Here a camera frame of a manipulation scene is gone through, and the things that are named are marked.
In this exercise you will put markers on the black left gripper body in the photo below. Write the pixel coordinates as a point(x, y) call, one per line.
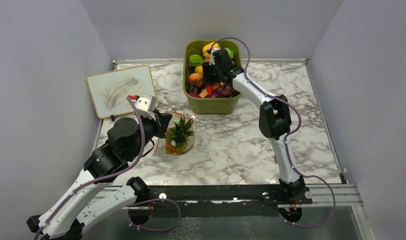
point(158, 130)

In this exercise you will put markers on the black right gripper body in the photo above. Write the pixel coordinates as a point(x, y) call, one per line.
point(211, 74)

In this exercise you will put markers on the orange spiky pineapple toy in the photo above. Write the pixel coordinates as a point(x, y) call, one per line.
point(178, 136)

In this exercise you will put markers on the clear zip bag orange zipper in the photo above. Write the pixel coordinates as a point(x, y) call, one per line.
point(160, 150)

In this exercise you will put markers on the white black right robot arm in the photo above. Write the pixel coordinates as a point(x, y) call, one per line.
point(274, 116)

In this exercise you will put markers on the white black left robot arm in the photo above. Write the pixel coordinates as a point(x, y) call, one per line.
point(72, 215)

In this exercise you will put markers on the green broccoli toy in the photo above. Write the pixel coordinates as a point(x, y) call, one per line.
point(231, 53)

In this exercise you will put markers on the orange carrot toy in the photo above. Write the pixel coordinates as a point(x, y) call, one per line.
point(209, 88)

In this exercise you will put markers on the yellow lemon toy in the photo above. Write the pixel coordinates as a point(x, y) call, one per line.
point(199, 70)

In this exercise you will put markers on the purple eggplant toy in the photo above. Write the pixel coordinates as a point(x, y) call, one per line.
point(216, 94)

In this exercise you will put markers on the yellow bell pepper toy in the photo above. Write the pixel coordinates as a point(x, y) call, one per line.
point(207, 49)

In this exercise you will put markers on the peach toy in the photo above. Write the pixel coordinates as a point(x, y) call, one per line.
point(195, 79)

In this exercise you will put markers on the green pepper toy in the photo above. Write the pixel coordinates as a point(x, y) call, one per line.
point(195, 60)

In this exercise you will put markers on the dark plum toy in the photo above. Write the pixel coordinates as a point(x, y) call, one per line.
point(193, 89)

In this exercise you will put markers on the green plastic bin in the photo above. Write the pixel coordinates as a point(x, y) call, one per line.
point(207, 105)

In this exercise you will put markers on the magenta sweet potato toy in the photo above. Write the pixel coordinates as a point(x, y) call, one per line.
point(194, 95)

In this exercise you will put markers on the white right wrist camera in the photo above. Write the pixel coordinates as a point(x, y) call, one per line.
point(213, 50)

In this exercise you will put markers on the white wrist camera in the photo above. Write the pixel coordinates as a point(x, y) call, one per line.
point(213, 50)
point(145, 105)

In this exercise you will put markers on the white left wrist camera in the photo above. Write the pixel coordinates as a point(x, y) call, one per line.
point(145, 105)

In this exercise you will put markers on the small whiteboard with wooden frame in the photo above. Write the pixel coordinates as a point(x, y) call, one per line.
point(109, 90)

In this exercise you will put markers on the black metal base rail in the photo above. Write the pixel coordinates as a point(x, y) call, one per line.
point(206, 201)

